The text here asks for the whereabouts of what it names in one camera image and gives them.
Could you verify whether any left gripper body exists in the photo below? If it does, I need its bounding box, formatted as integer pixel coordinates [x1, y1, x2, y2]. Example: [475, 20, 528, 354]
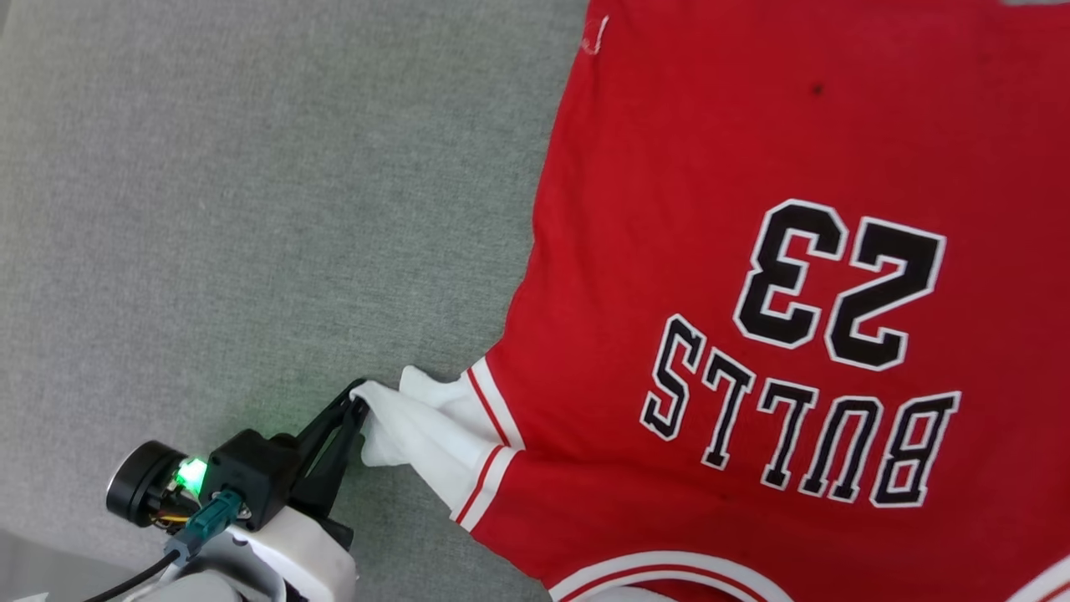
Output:
[201, 506, 359, 602]

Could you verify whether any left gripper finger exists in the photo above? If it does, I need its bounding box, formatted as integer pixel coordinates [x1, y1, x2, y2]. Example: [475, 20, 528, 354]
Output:
[293, 401, 369, 518]
[294, 380, 369, 469]

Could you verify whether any red basketball jersey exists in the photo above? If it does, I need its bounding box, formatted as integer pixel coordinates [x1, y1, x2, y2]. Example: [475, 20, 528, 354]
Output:
[349, 0, 1070, 602]

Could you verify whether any black cylinder with green light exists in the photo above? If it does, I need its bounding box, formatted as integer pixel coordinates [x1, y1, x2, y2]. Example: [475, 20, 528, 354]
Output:
[106, 441, 210, 528]

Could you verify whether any grey fabric sofa cushion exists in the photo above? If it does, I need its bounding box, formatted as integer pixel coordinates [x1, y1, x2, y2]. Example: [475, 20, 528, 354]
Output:
[0, 0, 594, 602]

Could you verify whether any black cable with teal connector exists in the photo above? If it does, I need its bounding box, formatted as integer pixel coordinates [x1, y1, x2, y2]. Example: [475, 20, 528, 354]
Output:
[84, 489, 243, 602]

